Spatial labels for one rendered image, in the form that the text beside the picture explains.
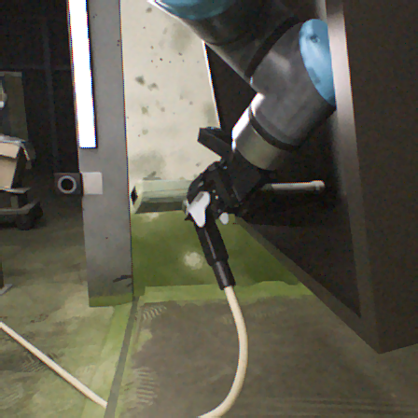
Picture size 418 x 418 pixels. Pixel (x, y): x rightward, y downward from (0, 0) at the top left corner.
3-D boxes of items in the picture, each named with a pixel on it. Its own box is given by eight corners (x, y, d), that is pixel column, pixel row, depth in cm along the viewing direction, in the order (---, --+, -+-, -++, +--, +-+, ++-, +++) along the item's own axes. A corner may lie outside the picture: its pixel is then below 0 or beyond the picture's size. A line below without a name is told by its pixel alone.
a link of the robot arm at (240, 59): (215, -78, 36) (301, 0, 35) (241, -27, 47) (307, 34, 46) (160, 3, 40) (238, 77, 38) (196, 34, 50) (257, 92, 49)
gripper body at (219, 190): (211, 222, 56) (251, 176, 47) (193, 178, 59) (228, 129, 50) (248, 218, 60) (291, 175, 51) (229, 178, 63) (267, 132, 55)
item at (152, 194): (170, 297, 51) (132, 170, 60) (159, 307, 55) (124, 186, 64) (367, 253, 78) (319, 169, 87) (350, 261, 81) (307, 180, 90)
